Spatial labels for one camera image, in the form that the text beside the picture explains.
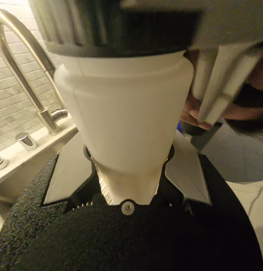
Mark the chrome cylinder fixture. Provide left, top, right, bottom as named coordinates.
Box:
left=15, top=132, right=38, bottom=151

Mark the stainless steel faucet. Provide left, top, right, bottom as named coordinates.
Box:
left=0, top=8, right=69, bottom=136

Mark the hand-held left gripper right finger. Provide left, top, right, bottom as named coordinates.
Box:
left=164, top=130, right=212, bottom=206

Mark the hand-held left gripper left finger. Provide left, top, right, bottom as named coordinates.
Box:
left=41, top=131, right=95, bottom=206

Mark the person's right hand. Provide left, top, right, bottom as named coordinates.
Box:
left=180, top=95, right=263, bottom=130

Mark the black bottle cap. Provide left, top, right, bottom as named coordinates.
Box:
left=46, top=0, right=201, bottom=58

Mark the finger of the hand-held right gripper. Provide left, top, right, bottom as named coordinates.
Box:
left=121, top=0, right=263, bottom=51
left=30, top=0, right=85, bottom=46

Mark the white plastic bottle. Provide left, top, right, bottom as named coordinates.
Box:
left=53, top=51, right=195, bottom=205

